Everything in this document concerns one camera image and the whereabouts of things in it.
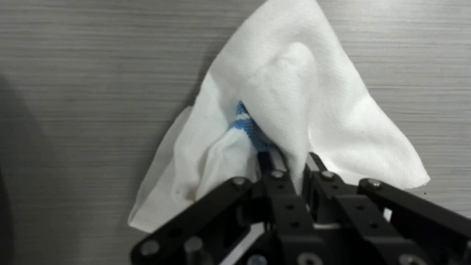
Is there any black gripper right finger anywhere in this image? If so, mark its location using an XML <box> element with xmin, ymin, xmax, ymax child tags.
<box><xmin>302</xmin><ymin>154</ymin><xmax>471</xmax><ymax>265</ymax></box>

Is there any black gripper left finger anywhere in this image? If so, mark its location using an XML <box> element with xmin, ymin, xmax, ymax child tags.
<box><xmin>129</xmin><ymin>152</ymin><xmax>315</xmax><ymax>265</ymax></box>

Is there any small white blue-striped towel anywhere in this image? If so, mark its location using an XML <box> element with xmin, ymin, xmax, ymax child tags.
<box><xmin>128</xmin><ymin>0</ymin><xmax>430</xmax><ymax>233</ymax></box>

